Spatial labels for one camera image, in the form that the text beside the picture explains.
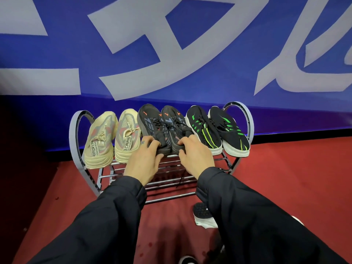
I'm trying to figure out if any person's left hand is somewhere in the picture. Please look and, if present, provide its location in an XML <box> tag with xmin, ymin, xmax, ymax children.
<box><xmin>123</xmin><ymin>135</ymin><xmax>165</xmax><ymax>187</ymax></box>

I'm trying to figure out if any person's black white-soled shoe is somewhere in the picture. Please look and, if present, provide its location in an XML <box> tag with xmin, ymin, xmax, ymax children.
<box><xmin>178</xmin><ymin>255</ymin><xmax>199</xmax><ymax>264</ymax></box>
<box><xmin>192</xmin><ymin>202</ymin><xmax>219</xmax><ymax>230</ymax></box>

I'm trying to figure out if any black sneaker with orange mark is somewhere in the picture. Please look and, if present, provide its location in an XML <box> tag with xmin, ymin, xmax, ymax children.
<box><xmin>137</xmin><ymin>103</ymin><xmax>173</xmax><ymax>157</ymax></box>
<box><xmin>161</xmin><ymin>105</ymin><xmax>195</xmax><ymax>154</ymax></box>

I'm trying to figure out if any person's right forearm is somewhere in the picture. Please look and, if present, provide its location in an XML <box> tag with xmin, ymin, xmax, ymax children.
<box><xmin>195</xmin><ymin>167</ymin><xmax>349</xmax><ymax>264</ymax></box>

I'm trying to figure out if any black sneaker with green stripes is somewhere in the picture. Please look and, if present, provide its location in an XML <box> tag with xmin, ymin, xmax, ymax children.
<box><xmin>207</xmin><ymin>106</ymin><xmax>251</xmax><ymax>158</ymax></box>
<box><xmin>184</xmin><ymin>105</ymin><xmax>223</xmax><ymax>156</ymax></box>

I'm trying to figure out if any grey metal shoe rack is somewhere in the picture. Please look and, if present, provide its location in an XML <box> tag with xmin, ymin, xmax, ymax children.
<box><xmin>69</xmin><ymin>101</ymin><xmax>255</xmax><ymax>205</ymax></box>

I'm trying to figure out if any person's left forearm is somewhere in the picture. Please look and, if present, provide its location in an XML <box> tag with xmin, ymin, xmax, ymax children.
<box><xmin>27</xmin><ymin>175</ymin><xmax>148</xmax><ymax>264</ymax></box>

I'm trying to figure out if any beige knit sneaker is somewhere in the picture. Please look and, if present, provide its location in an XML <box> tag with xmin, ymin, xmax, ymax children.
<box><xmin>114</xmin><ymin>108</ymin><xmax>142</xmax><ymax>164</ymax></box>
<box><xmin>84</xmin><ymin>111</ymin><xmax>119</xmax><ymax>170</ymax></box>

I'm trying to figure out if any person's right hand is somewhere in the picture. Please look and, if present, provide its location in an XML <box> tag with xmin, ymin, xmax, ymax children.
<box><xmin>177</xmin><ymin>134</ymin><xmax>216</xmax><ymax>181</ymax></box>

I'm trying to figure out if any blue white printed banner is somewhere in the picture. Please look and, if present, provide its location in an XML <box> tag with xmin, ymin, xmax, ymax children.
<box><xmin>0</xmin><ymin>0</ymin><xmax>352</xmax><ymax>152</ymax></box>

